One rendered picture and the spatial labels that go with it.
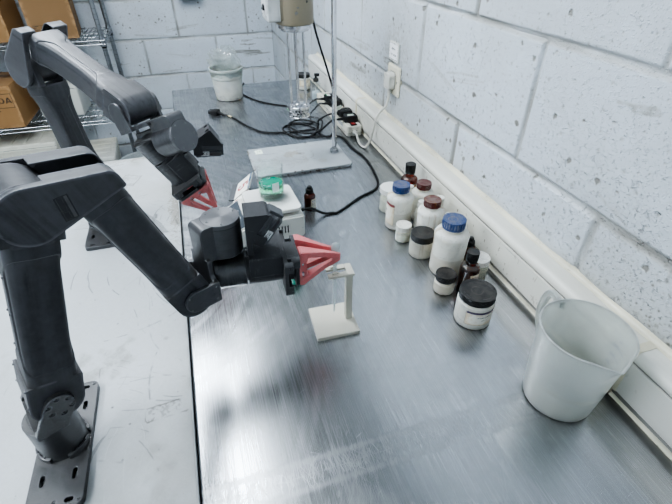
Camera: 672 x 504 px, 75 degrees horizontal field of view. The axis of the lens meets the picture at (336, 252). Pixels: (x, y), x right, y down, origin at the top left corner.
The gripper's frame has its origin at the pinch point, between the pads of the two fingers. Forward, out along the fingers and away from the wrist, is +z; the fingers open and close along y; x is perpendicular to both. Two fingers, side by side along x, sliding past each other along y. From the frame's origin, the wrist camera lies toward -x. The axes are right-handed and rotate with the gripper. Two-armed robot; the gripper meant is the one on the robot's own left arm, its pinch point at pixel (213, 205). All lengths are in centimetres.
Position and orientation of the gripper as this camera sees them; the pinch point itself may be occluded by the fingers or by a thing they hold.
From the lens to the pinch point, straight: 99.7
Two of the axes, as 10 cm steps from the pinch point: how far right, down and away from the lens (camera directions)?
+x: -8.2, 5.6, 0.8
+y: -3.1, -5.7, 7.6
